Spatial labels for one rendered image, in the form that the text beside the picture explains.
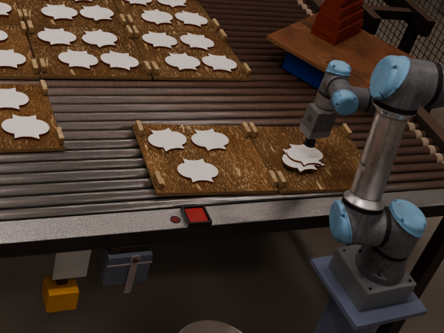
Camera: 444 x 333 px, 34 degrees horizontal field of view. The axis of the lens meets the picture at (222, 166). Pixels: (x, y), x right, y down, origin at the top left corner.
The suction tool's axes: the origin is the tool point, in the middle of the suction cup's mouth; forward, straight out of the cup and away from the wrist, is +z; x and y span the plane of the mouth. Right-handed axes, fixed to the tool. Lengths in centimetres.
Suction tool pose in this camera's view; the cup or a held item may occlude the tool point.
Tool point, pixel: (308, 143)
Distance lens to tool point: 246.8
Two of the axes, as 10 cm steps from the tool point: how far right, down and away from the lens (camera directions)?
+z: -2.4, 7.7, 5.9
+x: 4.5, 6.3, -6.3
